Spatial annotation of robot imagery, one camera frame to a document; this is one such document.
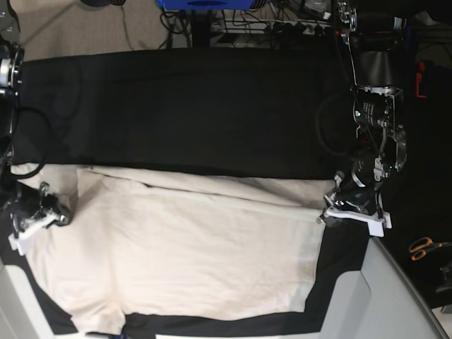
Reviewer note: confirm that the blue plastic bin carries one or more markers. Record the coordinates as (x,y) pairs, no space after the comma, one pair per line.
(175,5)

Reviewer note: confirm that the red black clamp tool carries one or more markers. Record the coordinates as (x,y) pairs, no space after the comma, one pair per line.
(422,78)

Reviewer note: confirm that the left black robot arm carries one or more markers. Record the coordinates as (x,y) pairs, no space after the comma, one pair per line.
(369,44)

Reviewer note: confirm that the grey white table frame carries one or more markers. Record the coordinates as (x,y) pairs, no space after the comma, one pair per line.
(377,301)

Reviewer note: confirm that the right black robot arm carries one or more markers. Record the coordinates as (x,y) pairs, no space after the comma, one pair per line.
(12,56)

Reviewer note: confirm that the black table cloth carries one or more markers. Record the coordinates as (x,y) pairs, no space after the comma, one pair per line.
(235,112)

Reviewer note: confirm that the orange handled scissors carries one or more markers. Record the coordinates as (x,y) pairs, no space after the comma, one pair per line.
(419,249)

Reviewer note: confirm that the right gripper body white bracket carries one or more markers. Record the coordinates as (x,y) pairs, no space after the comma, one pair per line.
(31,210)

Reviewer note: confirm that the cream white T-shirt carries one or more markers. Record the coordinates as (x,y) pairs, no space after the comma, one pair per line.
(173,244)

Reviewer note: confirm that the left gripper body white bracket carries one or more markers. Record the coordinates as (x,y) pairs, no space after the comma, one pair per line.
(351,199)

